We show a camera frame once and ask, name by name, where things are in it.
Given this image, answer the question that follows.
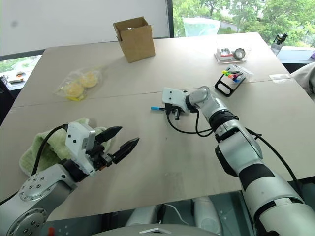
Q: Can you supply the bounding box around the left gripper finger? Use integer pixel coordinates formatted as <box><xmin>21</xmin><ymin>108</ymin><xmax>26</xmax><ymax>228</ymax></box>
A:
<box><xmin>95</xmin><ymin>125</ymin><xmax>123</xmax><ymax>145</ymax></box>
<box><xmin>112</xmin><ymin>137</ymin><xmax>140</xmax><ymax>165</ymax></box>

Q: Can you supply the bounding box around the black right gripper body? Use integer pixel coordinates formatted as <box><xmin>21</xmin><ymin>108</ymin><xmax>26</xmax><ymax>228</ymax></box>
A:
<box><xmin>164</xmin><ymin>103</ymin><xmax>185</xmax><ymax>116</ymax></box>

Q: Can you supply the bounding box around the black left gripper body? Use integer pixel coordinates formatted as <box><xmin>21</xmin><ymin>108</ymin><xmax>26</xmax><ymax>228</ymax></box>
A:
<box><xmin>86</xmin><ymin>141</ymin><xmax>117</xmax><ymax>172</ymax></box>

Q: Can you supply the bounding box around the black marker holder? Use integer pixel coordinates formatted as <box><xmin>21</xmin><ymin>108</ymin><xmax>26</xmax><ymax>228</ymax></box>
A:
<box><xmin>214</xmin><ymin>72</ymin><xmax>247</xmax><ymax>97</ymax></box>

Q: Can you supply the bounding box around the green towel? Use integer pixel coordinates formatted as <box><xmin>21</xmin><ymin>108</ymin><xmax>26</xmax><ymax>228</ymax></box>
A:
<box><xmin>19</xmin><ymin>117</ymin><xmax>116</xmax><ymax>177</ymax></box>

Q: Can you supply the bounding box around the yellow bun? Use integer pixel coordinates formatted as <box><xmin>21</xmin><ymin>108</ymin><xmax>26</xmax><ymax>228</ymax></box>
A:
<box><xmin>65</xmin><ymin>82</ymin><xmax>84</xmax><ymax>97</ymax></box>
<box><xmin>80</xmin><ymin>72</ymin><xmax>97</xmax><ymax>88</ymax></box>

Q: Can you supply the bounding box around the clear bag of buns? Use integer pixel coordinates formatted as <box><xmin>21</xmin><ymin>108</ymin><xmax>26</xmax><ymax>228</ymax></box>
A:
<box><xmin>54</xmin><ymin>64</ymin><xmax>103</xmax><ymax>102</ymax></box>

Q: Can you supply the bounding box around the white robot leg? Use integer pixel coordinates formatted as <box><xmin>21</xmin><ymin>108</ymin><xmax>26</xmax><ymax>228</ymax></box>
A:
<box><xmin>126</xmin><ymin>205</ymin><xmax>158</xmax><ymax>226</ymax></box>
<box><xmin>193</xmin><ymin>196</ymin><xmax>220</xmax><ymax>235</ymax></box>

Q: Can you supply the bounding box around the clear plastic box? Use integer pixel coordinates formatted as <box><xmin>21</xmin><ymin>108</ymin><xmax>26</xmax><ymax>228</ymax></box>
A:
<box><xmin>214</xmin><ymin>46</ymin><xmax>252</xmax><ymax>65</ymax></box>

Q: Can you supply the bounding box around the brown cardboard box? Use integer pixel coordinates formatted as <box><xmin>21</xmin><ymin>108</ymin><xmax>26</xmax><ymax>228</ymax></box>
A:
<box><xmin>113</xmin><ymin>16</ymin><xmax>156</xmax><ymax>63</ymax></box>

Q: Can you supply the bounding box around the clear plastic marker sleeve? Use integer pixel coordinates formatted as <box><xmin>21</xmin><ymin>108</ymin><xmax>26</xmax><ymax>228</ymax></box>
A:
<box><xmin>224</xmin><ymin>64</ymin><xmax>254</xmax><ymax>85</ymax></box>

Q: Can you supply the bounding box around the grey tape roll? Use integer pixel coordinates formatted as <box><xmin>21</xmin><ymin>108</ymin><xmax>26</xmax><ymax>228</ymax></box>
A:
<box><xmin>233</xmin><ymin>48</ymin><xmax>247</xmax><ymax>61</ymax></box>

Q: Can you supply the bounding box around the translucent plastic bag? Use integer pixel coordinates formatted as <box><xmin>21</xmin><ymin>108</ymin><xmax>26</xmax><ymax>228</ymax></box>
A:
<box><xmin>182</xmin><ymin>16</ymin><xmax>221</xmax><ymax>38</ymax></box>

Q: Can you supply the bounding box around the clear bottle black cap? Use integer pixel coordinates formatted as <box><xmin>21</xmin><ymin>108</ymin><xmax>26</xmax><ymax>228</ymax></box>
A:
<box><xmin>270</xmin><ymin>32</ymin><xmax>289</xmax><ymax>57</ymax></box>

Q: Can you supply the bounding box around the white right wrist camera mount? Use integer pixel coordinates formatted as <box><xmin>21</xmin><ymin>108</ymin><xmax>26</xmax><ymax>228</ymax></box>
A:
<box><xmin>161</xmin><ymin>87</ymin><xmax>190</xmax><ymax>115</ymax></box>

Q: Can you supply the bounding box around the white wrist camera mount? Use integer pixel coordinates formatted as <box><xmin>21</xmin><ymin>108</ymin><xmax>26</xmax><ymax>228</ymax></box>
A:
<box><xmin>64</xmin><ymin>122</ymin><xmax>97</xmax><ymax>177</ymax></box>
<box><xmin>161</xmin><ymin>87</ymin><xmax>190</xmax><ymax>115</ymax></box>

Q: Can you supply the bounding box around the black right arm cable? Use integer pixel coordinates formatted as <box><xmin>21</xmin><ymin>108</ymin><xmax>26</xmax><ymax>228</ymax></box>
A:
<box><xmin>165</xmin><ymin>108</ymin><xmax>306</xmax><ymax>205</ymax></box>

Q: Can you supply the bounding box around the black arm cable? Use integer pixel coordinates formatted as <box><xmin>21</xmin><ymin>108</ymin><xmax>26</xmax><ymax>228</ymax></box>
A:
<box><xmin>165</xmin><ymin>108</ymin><xmax>306</xmax><ymax>205</ymax></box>
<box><xmin>31</xmin><ymin>124</ymin><xmax>69</xmax><ymax>177</ymax></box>

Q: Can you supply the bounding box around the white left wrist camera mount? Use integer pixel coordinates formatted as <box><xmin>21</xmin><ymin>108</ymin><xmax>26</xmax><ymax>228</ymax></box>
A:
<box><xmin>64</xmin><ymin>122</ymin><xmax>97</xmax><ymax>177</ymax></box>

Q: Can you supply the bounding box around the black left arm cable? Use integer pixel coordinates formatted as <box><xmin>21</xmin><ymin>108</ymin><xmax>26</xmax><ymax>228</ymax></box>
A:
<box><xmin>31</xmin><ymin>124</ymin><xmax>69</xmax><ymax>177</ymax></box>

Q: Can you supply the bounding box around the thin white cable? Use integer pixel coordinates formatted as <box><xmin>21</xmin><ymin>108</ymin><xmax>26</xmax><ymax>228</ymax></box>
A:
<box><xmin>162</xmin><ymin>203</ymin><xmax>190</xmax><ymax>225</ymax></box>

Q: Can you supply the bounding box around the dark window frame post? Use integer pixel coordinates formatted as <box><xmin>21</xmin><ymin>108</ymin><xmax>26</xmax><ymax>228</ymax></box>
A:
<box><xmin>165</xmin><ymin>0</ymin><xmax>175</xmax><ymax>39</ymax></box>

